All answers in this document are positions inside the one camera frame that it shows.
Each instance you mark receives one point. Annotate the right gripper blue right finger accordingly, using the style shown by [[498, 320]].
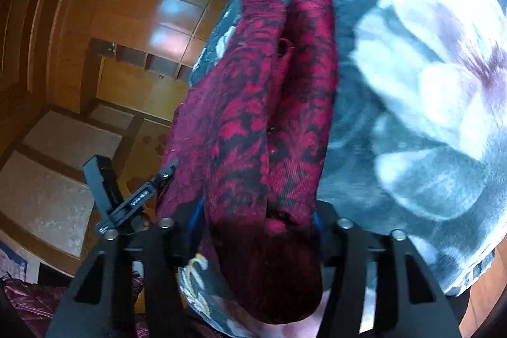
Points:
[[381, 286]]

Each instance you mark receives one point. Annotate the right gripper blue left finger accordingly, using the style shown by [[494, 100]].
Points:
[[162, 249]]

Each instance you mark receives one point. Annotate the red black quilted garment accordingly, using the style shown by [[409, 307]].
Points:
[[250, 142]]

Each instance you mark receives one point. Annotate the maroon puffer left sleeve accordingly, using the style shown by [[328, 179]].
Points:
[[35, 302]]

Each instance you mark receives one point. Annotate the teal floral bed cover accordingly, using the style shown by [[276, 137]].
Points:
[[417, 143]]

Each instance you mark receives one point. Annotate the wooden wardrobe wall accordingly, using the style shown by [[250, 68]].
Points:
[[134, 53]]

